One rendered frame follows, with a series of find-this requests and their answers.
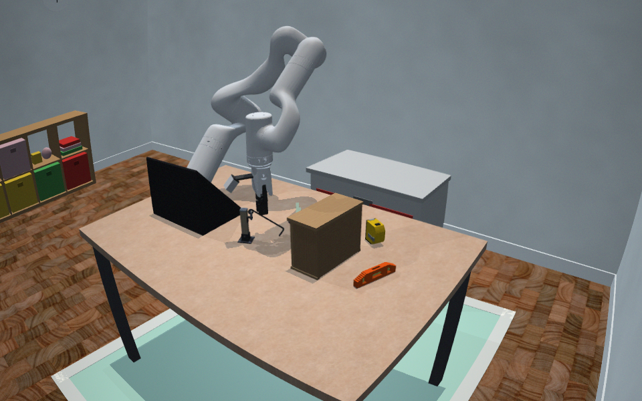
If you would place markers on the orange spirit level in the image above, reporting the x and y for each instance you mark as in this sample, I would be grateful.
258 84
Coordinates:
374 273

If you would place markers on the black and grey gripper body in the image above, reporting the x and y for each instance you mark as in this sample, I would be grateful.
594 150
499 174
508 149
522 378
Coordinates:
261 176

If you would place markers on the dark brown cabinet with tan top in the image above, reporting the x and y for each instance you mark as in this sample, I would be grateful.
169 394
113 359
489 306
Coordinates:
325 234

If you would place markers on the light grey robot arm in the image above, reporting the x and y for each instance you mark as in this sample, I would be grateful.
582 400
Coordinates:
262 138

